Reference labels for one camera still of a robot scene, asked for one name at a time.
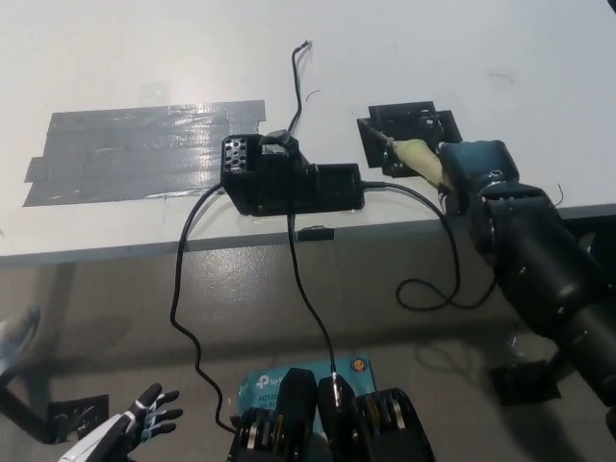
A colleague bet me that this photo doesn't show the black white robot left hand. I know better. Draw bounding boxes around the black white robot left hand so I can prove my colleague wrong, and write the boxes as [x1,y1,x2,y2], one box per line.
[122,382,185,447]

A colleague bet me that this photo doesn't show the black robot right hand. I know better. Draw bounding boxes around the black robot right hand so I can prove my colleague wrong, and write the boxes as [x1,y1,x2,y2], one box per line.
[440,140,524,218]

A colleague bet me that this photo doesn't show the tape-wrapped soldering iron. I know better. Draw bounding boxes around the tape-wrapped soldering iron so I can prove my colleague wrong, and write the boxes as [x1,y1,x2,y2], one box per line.
[368,127,451,192]

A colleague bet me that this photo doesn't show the black robot torso blocks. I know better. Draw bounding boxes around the black robot torso blocks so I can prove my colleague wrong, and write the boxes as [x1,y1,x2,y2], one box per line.
[228,368,437,462]

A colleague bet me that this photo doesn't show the black soldering station base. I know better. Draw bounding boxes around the black soldering station base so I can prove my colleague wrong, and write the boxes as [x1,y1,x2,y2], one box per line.
[220,128,367,218]

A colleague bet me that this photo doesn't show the teal tp-link box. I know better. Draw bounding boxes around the teal tp-link box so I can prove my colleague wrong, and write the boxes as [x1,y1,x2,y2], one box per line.
[238,354,379,434]

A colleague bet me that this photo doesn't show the black slanted stand leg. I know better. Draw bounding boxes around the black slanted stand leg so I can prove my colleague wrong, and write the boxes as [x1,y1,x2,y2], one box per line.
[0,379,57,444]

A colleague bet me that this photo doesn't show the grey blue floor object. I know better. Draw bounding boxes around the grey blue floor object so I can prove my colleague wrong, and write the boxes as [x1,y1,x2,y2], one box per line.
[0,307,42,372]

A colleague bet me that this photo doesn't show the small black tape strip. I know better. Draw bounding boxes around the small black tape strip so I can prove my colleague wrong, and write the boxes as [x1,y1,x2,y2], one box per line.
[297,228,336,243]

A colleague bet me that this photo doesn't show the long black power cable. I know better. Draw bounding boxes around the long black power cable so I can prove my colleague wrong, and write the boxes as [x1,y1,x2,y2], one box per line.
[170,185,240,432]

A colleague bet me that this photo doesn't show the black cable to robot torso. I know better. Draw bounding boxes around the black cable to robot torso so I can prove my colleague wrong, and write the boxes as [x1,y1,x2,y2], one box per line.
[287,214,346,386]

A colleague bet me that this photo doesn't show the thin black loose wire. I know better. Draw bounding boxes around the thin black loose wire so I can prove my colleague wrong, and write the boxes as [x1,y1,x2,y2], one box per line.
[287,41,313,136]

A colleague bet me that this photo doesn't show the grey duct tape patch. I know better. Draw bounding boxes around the grey duct tape patch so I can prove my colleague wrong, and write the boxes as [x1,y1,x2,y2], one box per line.
[21,99,268,208]

